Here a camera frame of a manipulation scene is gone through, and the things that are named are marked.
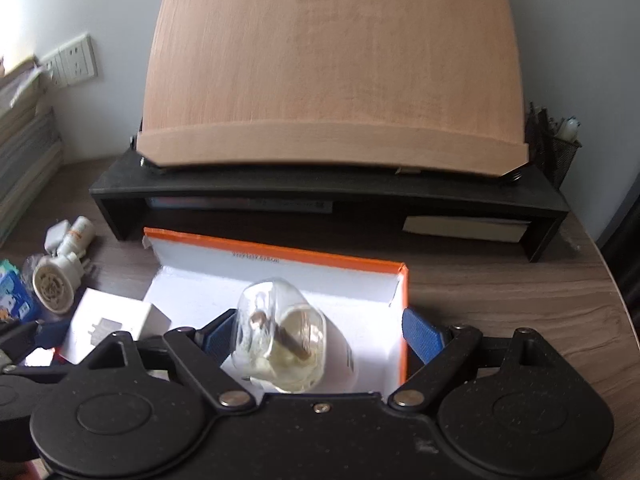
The black desktop riser shelf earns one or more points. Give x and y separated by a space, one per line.
350 190

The white wall socket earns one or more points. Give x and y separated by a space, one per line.
51 72
79 59

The clear glass liquid bottle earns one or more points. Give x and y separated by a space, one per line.
270 340

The white plug-in heater device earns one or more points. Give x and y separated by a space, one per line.
52 282

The small white charger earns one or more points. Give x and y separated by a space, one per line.
55 235

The stack of books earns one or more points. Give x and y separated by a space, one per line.
25 175

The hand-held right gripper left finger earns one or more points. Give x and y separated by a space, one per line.
216 337

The black mesh pen holder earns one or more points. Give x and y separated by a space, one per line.
550 152

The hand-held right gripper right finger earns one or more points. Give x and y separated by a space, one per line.
422 335

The blue printed packet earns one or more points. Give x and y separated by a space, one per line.
12 295

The white envelope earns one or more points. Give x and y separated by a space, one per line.
465 229

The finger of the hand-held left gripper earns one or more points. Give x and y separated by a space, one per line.
20 340

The white power adapter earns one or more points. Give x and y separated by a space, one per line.
120 317

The orange and white cardboard box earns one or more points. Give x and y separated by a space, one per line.
325 280

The clear plastic cap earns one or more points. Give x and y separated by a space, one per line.
30 264

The wooden reading board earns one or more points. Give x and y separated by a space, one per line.
330 60

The white bottle with orange label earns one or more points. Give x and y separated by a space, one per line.
80 234

